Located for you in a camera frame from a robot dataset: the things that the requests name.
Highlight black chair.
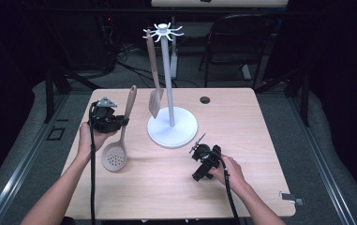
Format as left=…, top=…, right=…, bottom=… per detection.
left=198, top=13, right=278, bottom=90

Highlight white round plate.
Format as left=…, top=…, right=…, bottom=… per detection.
left=141, top=22, right=199, bottom=149

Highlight person's left hand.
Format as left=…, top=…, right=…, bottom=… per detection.
left=78, top=121, right=118, bottom=159

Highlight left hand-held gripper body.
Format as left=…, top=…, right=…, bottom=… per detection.
left=88, top=96, right=126, bottom=134

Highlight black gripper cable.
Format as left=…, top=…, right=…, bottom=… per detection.
left=88, top=102, right=97, bottom=225
left=218, top=154, right=242, bottom=225

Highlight beige skimmer spoon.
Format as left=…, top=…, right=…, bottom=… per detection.
left=100, top=84, right=138, bottom=173

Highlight person's right hand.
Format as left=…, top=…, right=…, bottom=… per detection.
left=210, top=154, right=246, bottom=191

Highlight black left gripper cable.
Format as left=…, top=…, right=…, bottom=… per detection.
left=88, top=102, right=97, bottom=225

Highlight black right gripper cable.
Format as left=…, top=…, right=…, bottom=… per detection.
left=218, top=154, right=242, bottom=225

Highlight white desk foot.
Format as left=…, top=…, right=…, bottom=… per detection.
left=241, top=64, right=253, bottom=82

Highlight black floor cables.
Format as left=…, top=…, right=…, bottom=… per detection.
left=104, top=43, right=205, bottom=89

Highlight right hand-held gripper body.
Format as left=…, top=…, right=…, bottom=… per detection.
left=189, top=133, right=223, bottom=172

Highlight gray table edge clamp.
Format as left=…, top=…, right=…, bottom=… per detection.
left=278, top=190, right=305, bottom=206

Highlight metal floor rail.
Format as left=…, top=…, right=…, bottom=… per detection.
left=287, top=93, right=357, bottom=225
left=0, top=93, right=71, bottom=225

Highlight black metal stand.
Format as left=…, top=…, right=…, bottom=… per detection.
left=285, top=67, right=311, bottom=128
left=43, top=67, right=74, bottom=125

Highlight beige slotted spatula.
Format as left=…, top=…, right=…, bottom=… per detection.
left=145, top=28, right=165, bottom=120

